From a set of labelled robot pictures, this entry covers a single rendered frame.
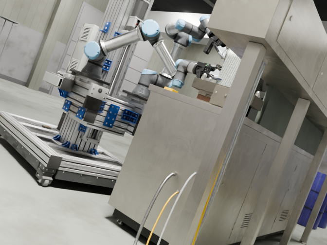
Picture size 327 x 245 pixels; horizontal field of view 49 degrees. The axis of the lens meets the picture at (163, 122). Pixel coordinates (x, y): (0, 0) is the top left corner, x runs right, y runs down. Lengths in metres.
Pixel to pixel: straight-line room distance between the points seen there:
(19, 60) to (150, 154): 9.18
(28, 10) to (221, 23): 9.87
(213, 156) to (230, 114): 0.17
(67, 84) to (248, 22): 1.63
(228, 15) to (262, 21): 0.14
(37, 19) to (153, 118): 9.22
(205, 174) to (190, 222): 0.19
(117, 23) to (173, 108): 1.05
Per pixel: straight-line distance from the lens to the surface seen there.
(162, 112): 2.16
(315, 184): 5.38
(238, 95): 1.40
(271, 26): 1.40
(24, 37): 11.09
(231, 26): 1.43
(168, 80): 2.97
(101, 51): 2.52
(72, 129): 2.96
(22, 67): 11.16
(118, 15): 2.95
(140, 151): 2.20
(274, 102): 2.30
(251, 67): 1.42
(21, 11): 11.05
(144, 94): 2.91
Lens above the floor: 0.76
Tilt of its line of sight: 2 degrees down
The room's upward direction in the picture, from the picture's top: 21 degrees clockwise
